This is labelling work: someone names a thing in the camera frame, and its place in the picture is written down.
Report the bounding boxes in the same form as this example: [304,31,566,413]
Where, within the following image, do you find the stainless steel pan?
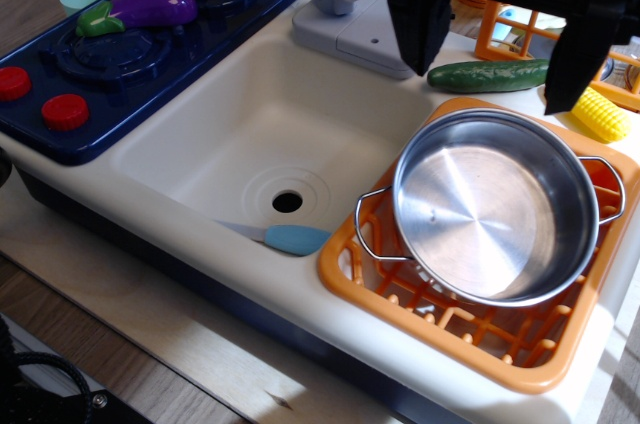
[354,107,627,309]

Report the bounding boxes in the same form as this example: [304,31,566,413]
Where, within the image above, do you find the white toy sink unit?
[8,12,639,423]

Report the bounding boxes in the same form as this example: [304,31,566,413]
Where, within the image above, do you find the orange drying rack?
[318,124,639,394]

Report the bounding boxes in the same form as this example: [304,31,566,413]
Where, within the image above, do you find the green toy cucumber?
[427,59,549,94]

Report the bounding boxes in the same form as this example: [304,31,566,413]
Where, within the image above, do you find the yellow toy corn cob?
[570,87,632,143]

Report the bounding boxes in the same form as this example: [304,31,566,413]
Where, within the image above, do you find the grey toy faucet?
[292,0,414,80]

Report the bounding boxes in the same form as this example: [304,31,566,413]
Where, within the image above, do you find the purple toy eggplant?
[75,0,198,37]

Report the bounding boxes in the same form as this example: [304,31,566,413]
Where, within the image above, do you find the dark blue toy stove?
[1,0,295,165]

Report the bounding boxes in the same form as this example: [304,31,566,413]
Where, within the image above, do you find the red stove knob right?
[41,94,90,131]

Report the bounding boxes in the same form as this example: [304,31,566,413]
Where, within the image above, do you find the red stove knob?
[0,66,32,102]
[41,94,90,131]

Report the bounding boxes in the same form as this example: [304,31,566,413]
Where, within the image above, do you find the red stove knob left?
[0,66,32,102]

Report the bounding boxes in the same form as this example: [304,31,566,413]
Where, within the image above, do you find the blue handled toy knife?
[217,220,331,257]

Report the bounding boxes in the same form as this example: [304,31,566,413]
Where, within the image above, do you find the black cable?
[0,313,96,424]

